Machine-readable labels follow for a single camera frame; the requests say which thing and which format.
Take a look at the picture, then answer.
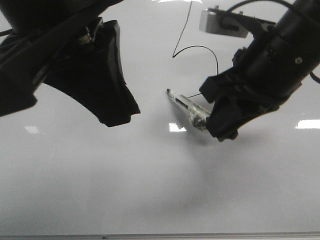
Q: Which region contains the black camera cable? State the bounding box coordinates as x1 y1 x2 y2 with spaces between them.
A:
218 0 320 83

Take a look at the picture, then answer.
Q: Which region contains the white glossy whiteboard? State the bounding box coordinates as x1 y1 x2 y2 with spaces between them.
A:
0 0 320 235

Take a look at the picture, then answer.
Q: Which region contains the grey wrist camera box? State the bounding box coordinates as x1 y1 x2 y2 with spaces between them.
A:
199 8 276 38

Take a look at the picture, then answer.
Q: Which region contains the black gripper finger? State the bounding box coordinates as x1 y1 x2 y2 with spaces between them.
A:
44 19 140 127
206 97 280 142

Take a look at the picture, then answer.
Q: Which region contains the grey aluminium whiteboard frame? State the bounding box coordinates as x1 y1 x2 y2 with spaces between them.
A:
0 231 320 240

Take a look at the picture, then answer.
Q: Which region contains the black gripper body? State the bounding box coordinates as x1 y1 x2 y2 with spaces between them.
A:
0 0 116 116
199 46 304 108

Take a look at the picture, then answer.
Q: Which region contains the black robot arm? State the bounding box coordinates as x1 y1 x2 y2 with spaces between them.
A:
199 0 320 141

